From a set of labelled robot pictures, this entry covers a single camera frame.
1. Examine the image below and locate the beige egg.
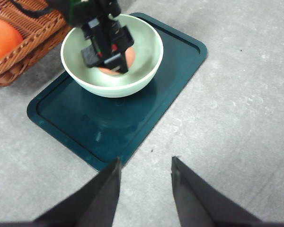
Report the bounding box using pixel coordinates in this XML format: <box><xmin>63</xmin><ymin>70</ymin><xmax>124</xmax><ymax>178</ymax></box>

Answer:
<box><xmin>99</xmin><ymin>47</ymin><xmax>135</xmax><ymax>76</ymax></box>

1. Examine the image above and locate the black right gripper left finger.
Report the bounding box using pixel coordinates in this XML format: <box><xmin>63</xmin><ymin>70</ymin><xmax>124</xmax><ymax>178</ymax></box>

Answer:
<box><xmin>31</xmin><ymin>157</ymin><xmax>122</xmax><ymax>227</ymax></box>

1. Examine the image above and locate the brown wicker basket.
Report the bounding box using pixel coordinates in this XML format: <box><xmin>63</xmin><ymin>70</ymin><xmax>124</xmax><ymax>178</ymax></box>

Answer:
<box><xmin>0</xmin><ymin>0</ymin><xmax>72</xmax><ymax>87</ymax></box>

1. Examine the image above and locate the orange fruit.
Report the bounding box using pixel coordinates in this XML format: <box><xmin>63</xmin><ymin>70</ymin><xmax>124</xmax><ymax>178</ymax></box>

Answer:
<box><xmin>0</xmin><ymin>19</ymin><xmax>23</xmax><ymax>60</ymax></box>

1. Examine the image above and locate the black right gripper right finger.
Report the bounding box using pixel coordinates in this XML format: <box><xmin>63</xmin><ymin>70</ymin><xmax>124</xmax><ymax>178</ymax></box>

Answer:
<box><xmin>171</xmin><ymin>157</ymin><xmax>284</xmax><ymax>227</ymax></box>

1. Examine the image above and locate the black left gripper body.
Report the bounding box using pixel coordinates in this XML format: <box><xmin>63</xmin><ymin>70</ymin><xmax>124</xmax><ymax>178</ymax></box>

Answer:
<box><xmin>81</xmin><ymin>0</ymin><xmax>134</xmax><ymax>73</ymax></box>

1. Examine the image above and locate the light green ceramic bowl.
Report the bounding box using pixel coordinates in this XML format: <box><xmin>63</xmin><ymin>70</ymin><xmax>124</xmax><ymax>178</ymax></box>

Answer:
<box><xmin>60</xmin><ymin>14</ymin><xmax>164</xmax><ymax>98</ymax></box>

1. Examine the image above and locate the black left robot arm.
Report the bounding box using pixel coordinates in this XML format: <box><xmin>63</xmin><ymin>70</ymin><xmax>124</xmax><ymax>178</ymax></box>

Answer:
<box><xmin>48</xmin><ymin>0</ymin><xmax>134</xmax><ymax>74</ymax></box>

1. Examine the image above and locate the dark teal rectangular tray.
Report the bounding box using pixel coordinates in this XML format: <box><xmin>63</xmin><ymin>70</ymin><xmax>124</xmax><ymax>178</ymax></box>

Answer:
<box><xmin>27</xmin><ymin>13</ymin><xmax>208</xmax><ymax>172</ymax></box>

